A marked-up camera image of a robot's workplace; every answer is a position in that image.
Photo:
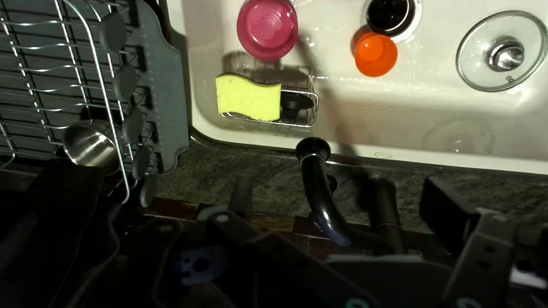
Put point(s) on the dark bronze faucet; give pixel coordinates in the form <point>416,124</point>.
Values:
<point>319,189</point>

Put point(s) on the black sink drain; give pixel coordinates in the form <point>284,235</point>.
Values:
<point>391,14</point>

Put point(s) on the grey plastic dish rack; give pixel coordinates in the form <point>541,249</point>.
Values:
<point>147,79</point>

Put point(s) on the orange plastic cup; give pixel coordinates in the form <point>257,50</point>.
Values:
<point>375,54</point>

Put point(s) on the pink plastic bowl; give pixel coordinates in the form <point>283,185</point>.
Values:
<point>267,28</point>

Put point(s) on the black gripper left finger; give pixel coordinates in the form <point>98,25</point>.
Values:
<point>267,268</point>

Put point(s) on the clear sponge caddy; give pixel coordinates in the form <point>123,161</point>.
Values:
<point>296,103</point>

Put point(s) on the shiny metal utensil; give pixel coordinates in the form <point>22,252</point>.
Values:
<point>87,146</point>

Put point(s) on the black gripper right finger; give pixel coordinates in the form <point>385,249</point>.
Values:
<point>490,257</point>

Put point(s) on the white kitchen sink basin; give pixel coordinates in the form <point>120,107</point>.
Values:
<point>399,108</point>

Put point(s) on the yellow sponge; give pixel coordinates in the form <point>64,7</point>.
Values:
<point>247,96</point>

